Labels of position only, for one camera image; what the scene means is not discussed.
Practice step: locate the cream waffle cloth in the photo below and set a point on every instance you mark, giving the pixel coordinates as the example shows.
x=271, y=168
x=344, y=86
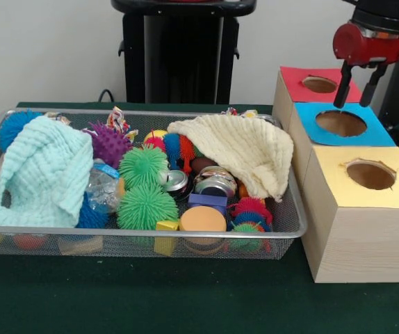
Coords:
x=241, y=146

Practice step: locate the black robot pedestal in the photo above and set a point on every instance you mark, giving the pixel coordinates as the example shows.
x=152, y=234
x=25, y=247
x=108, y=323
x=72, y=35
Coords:
x=185, y=52

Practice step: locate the purple spiky ball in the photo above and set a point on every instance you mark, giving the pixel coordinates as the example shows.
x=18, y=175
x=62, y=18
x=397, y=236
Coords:
x=111, y=144

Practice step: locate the shallow mesh bin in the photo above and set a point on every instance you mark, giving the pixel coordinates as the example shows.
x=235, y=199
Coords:
x=81, y=243

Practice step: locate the green spiky ball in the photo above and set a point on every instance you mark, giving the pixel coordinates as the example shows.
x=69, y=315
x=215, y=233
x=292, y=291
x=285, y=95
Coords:
x=140, y=167
x=145, y=208

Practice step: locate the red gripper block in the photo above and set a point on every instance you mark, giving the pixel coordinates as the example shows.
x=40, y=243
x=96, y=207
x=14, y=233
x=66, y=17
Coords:
x=370, y=50

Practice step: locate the mint green cloth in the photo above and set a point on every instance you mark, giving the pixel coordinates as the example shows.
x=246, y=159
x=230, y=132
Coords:
x=39, y=167

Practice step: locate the purple wooden block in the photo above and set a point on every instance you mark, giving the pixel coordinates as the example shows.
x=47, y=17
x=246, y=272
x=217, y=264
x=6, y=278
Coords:
x=206, y=200

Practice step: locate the wooden box with three holes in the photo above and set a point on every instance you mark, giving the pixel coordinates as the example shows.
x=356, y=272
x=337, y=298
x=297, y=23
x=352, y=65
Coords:
x=359, y=250

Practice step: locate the shiny crinkly plastic packet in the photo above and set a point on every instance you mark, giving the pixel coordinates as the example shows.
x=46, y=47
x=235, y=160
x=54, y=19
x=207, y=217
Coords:
x=215, y=179

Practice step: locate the blue spiky ball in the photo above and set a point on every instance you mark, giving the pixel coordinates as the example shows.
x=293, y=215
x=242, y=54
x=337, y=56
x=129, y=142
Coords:
x=8, y=128

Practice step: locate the multicolour spiky caterpillar toy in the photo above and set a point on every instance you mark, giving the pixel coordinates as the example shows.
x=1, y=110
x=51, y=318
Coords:
x=250, y=210

